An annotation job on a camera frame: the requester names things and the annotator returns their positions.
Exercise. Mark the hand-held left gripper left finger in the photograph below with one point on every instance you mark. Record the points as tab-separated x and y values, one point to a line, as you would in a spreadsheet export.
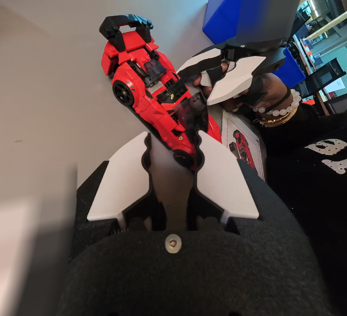
122	183

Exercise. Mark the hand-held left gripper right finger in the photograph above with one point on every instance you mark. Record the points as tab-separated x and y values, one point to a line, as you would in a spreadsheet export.
225	183

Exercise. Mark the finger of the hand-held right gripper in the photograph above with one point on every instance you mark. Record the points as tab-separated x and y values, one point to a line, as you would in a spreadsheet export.
200	60
235	80

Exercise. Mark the lego instruction booklet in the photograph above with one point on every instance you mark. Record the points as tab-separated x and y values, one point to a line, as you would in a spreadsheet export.
238	125

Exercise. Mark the dark transparent lego canopy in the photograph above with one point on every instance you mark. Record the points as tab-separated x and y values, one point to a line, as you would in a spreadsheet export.
192	121

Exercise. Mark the red lego car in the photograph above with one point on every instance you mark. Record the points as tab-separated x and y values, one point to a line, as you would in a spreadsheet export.
132	41

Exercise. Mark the person's right forearm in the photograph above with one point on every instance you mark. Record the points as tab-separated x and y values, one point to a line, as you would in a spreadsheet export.
311	126

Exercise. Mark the person's right hand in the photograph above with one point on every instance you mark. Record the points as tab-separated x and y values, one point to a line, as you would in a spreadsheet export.
271	91

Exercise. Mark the black elastic wristband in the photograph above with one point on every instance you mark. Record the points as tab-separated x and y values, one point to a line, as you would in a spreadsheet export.
288	96

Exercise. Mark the wooden storage shelving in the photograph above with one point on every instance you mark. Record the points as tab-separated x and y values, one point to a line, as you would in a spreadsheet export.
325	26

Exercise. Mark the person's black clothing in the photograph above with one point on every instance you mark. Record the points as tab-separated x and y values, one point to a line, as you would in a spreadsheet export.
311	213

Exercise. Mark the black frame with white label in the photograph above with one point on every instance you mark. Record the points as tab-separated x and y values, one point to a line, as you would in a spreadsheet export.
320	77

